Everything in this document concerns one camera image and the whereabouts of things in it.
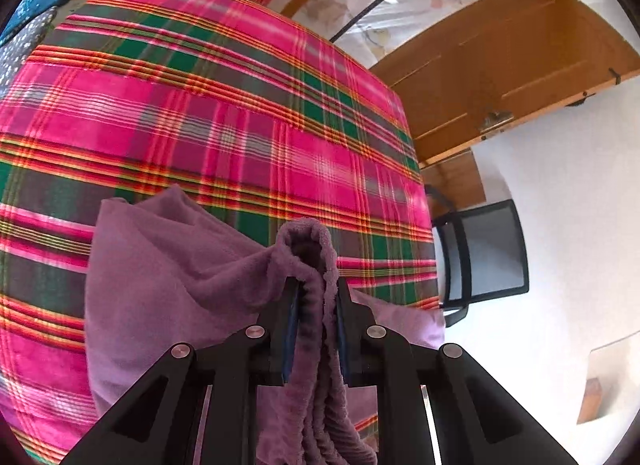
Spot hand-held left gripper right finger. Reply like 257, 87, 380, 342
336, 278, 576, 465

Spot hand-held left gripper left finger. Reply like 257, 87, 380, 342
62, 279, 300, 465

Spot purple fleece pants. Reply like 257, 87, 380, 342
85, 184, 446, 465

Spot black mesh chair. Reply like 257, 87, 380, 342
425, 185, 531, 328

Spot small wooden cabinet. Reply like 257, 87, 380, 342
425, 152, 486, 210

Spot pink green plaid blanket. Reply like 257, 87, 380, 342
0, 0, 436, 461

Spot wooden door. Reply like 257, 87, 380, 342
370, 0, 640, 168

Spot purple dotted cloth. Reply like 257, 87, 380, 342
0, 7, 66, 90

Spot metal door handle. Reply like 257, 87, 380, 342
477, 112, 513, 133

